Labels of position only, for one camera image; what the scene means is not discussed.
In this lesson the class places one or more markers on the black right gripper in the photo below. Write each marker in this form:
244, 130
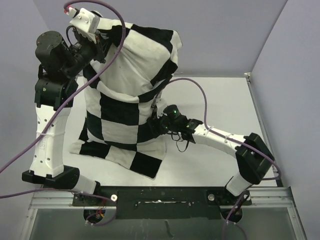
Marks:
154, 121

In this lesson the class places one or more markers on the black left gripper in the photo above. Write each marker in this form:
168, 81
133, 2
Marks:
99, 48

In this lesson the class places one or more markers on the black white checkered pillowcase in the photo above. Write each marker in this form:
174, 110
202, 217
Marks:
115, 126

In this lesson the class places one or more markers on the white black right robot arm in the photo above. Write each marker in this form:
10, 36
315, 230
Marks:
252, 155

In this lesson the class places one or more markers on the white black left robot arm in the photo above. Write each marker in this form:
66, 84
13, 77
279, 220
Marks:
54, 92

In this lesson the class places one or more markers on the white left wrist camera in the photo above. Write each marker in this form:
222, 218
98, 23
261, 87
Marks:
85, 22

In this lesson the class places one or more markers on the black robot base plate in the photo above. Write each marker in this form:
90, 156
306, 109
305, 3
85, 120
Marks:
164, 202

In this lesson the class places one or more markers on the aluminium front frame rail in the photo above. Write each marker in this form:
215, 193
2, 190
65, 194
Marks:
260, 197

